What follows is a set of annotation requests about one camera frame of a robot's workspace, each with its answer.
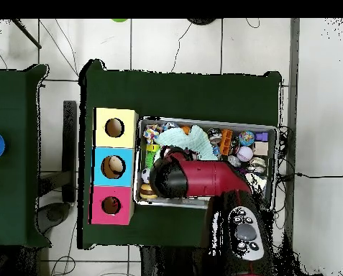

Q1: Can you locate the mint green cloth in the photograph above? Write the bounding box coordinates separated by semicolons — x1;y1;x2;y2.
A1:
153;125;219;162

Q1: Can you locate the wooden box with three holes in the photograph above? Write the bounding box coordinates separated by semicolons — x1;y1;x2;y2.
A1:
90;107;140;226

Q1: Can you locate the clear mesh bin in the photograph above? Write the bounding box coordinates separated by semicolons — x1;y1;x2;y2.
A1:
137;117;278;213

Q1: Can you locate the colourful speckled ball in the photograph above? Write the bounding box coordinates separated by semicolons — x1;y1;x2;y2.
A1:
239;130;256;147

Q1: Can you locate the white baseball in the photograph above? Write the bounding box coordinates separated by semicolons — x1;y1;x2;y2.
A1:
237;146;255;162

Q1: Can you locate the plain wooden block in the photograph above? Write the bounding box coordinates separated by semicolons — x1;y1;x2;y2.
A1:
254;141;270;157

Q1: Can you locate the orange plastic toy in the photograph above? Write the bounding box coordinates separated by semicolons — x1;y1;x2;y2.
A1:
219;129;234;156

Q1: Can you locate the black floor cable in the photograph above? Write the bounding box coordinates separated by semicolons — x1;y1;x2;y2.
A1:
294;171;343;179

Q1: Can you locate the colourful crinkled packet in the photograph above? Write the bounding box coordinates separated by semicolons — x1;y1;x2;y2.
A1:
143;123;160;144

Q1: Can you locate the small soccer ball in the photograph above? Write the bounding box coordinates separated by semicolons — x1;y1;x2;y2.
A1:
140;167;152;185

